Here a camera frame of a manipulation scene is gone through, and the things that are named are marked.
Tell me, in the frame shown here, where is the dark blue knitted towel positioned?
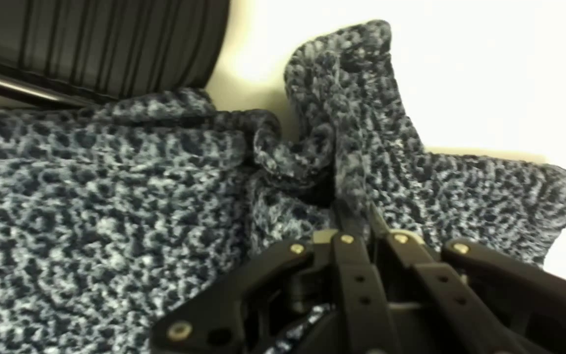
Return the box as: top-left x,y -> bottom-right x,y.
0,19 -> 566,354

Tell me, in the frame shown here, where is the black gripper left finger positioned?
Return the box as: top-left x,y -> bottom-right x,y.
150,225 -> 397,354

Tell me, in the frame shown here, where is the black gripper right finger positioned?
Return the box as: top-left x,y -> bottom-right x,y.
364,223 -> 566,354

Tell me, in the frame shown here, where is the black ridged plastic tray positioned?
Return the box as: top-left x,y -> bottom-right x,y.
0,0 -> 232,111

